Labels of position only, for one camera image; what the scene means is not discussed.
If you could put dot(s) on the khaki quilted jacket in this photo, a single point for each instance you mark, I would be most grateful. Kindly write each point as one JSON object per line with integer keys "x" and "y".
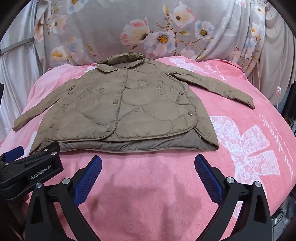
{"x": 129, "y": 104}

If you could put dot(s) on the grey floral cloth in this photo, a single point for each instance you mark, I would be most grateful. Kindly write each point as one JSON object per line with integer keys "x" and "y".
{"x": 148, "y": 27}

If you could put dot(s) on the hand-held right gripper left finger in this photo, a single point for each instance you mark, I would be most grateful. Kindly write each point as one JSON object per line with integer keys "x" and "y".
{"x": 89, "y": 178}

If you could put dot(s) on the pink printed blanket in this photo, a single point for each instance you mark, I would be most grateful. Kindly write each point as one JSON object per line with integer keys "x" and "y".
{"x": 148, "y": 190}

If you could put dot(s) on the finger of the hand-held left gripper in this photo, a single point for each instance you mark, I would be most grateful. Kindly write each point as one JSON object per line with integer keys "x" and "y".
{"x": 13, "y": 151}
{"x": 47, "y": 148}

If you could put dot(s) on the grey satin curtain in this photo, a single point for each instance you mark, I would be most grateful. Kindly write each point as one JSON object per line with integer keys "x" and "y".
{"x": 16, "y": 76}

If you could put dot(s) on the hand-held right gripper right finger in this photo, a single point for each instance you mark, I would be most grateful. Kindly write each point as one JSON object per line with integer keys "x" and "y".
{"x": 209, "y": 178}

